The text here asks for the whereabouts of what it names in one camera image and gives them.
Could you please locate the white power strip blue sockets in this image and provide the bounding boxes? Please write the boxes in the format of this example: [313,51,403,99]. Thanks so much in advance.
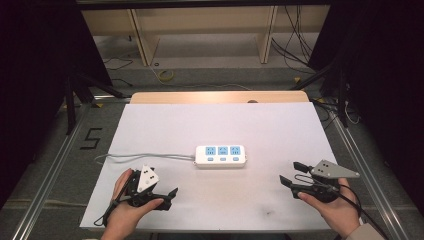
[194,144,248,169]

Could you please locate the aluminium floor rail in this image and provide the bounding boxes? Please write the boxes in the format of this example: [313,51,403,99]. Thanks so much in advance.
[11,102,93,240]
[328,109,403,240]

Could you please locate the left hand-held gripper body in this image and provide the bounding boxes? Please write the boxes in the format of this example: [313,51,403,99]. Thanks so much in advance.
[125,164,161,208]

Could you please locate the wooden table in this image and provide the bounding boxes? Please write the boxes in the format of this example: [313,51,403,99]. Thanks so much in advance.
[129,90,311,105]

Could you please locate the bundle of black cables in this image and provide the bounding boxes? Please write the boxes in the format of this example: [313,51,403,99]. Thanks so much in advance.
[270,5,319,75]

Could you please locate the dark curtain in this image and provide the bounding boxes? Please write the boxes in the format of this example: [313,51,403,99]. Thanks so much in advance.
[308,0,424,206]
[0,0,114,209]

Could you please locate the thin black floor cable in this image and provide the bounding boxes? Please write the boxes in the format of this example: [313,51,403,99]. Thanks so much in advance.
[102,56,135,88]

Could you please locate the black metal stand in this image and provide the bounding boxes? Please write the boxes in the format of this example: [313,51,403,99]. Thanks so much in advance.
[63,71,132,136]
[289,58,351,129]

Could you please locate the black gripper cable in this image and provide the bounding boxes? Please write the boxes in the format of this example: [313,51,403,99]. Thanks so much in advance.
[92,170,135,228]
[328,182,392,240]

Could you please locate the person's right hand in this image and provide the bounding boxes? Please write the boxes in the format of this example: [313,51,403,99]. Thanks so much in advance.
[296,177,363,238]

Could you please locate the white power strip cable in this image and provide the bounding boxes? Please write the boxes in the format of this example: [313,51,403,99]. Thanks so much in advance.
[93,152,198,166]

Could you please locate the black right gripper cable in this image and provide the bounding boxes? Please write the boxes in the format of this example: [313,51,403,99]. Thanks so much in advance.
[328,182,392,240]

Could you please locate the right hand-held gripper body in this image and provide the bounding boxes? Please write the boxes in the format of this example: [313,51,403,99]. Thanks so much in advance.
[298,159,361,204]

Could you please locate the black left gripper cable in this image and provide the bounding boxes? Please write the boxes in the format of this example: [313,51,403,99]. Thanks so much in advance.
[92,170,135,228]

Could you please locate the white table mat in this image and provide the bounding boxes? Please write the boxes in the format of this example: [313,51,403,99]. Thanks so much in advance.
[79,102,338,232]

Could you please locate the person's left hand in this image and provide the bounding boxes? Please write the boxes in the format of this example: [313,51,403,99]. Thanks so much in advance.
[106,167,165,236]

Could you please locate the yellow coiled cable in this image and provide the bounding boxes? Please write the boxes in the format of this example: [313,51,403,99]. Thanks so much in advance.
[157,68,175,83]

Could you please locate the light wooden shelf unit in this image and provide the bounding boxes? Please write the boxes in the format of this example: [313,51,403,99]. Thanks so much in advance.
[80,4,332,68]

